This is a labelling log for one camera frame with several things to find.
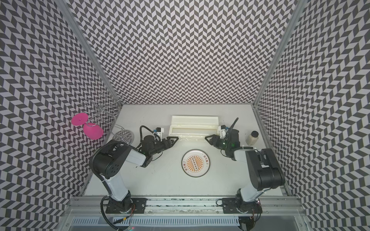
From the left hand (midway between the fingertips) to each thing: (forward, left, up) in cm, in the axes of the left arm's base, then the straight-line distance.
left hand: (177, 140), depth 91 cm
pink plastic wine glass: (-3, +44, +17) cm, 47 cm away
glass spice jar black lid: (+2, -49, +4) cm, 49 cm away
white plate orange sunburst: (-12, -12, -6) cm, 18 cm away
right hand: (0, -19, 0) cm, 19 cm away
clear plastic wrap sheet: (+1, -10, 0) cm, 10 cm away
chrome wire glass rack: (+28, +55, +1) cm, 62 cm away
